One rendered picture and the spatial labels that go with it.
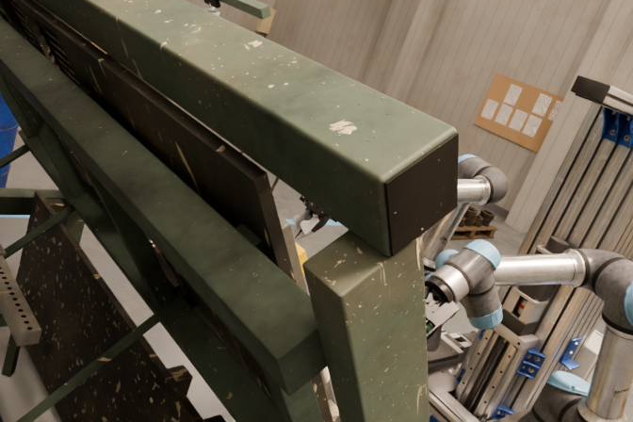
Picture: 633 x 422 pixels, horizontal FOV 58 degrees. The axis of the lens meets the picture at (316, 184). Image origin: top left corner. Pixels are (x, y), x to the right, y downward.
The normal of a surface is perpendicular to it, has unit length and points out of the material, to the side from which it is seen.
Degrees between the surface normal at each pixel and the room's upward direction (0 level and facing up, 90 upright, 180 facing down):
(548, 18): 90
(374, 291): 90
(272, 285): 36
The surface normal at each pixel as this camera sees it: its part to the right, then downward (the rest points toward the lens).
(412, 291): 0.62, 0.44
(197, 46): -0.15, -0.75
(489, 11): -0.74, -0.07
